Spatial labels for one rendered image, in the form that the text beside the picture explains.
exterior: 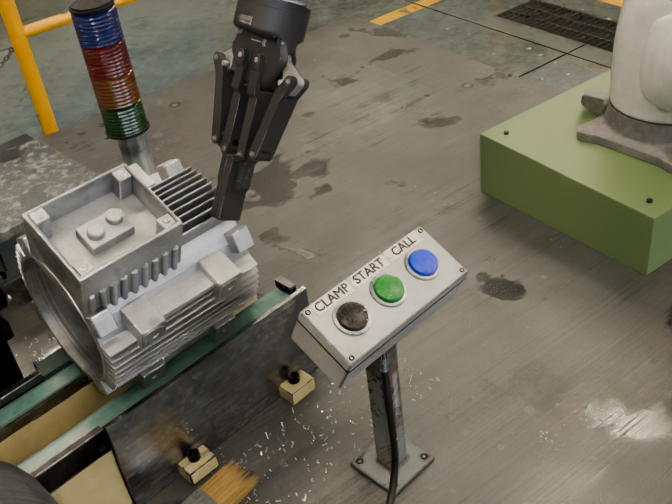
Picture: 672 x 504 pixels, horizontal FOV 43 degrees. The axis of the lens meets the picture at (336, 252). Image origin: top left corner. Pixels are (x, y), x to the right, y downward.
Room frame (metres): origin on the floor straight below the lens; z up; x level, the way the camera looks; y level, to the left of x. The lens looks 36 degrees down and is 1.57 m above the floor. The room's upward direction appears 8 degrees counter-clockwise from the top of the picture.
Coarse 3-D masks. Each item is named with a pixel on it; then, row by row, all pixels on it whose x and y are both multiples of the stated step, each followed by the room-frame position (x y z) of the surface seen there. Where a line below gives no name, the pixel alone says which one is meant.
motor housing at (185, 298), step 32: (160, 192) 0.80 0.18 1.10; (192, 192) 0.80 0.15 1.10; (192, 224) 0.77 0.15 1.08; (224, 224) 0.78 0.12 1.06; (192, 256) 0.75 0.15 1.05; (32, 288) 0.78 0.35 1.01; (160, 288) 0.71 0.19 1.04; (192, 288) 0.72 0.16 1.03; (64, 320) 0.77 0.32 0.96; (192, 320) 0.71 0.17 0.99; (96, 352) 0.74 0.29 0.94; (128, 352) 0.66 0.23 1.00; (160, 352) 0.69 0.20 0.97
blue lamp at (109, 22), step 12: (108, 12) 1.09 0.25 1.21; (84, 24) 1.08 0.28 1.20; (96, 24) 1.08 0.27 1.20; (108, 24) 1.09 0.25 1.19; (120, 24) 1.11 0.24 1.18; (84, 36) 1.08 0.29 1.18; (96, 36) 1.08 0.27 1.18; (108, 36) 1.09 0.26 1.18; (120, 36) 1.10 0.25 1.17; (96, 48) 1.08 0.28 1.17
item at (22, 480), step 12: (0, 468) 0.42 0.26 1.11; (12, 468) 0.43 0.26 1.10; (0, 480) 0.40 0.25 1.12; (12, 480) 0.41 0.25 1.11; (24, 480) 0.42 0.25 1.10; (36, 480) 0.44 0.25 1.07; (0, 492) 0.39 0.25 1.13; (12, 492) 0.39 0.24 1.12; (24, 492) 0.40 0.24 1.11; (36, 492) 0.41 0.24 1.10; (48, 492) 0.43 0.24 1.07
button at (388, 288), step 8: (376, 280) 0.62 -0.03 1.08; (384, 280) 0.62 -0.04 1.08; (392, 280) 0.63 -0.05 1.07; (400, 280) 0.63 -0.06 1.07; (376, 288) 0.62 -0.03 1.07; (384, 288) 0.62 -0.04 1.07; (392, 288) 0.62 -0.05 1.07; (400, 288) 0.62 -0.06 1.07; (384, 296) 0.61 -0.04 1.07; (392, 296) 0.61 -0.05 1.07; (400, 296) 0.61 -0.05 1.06
